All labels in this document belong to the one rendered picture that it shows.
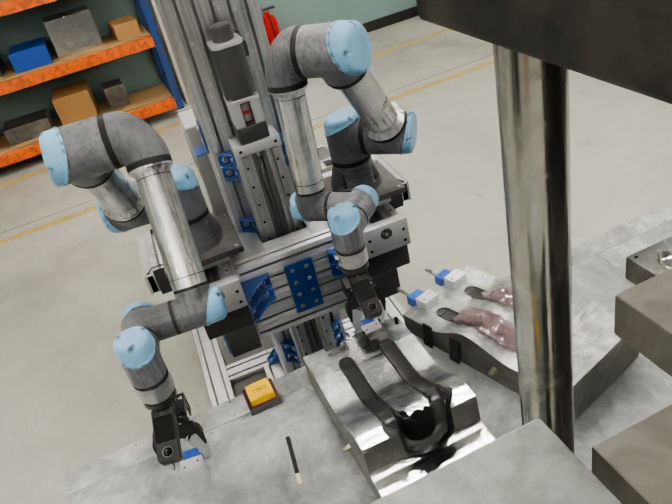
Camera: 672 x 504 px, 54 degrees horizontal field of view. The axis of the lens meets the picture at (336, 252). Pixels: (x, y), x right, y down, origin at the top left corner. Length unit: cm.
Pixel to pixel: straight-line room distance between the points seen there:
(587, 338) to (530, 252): 92
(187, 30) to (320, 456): 113
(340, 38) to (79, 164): 60
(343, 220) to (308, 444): 52
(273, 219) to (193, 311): 71
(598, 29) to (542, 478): 37
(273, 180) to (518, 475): 151
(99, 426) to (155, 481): 150
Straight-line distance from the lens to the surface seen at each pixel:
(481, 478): 62
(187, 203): 182
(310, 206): 167
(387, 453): 139
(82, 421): 321
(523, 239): 65
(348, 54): 147
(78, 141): 144
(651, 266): 184
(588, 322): 160
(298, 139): 161
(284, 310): 206
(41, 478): 308
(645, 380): 164
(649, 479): 85
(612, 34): 41
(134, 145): 142
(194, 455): 160
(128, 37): 610
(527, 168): 61
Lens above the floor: 197
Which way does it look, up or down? 33 degrees down
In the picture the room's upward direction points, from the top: 14 degrees counter-clockwise
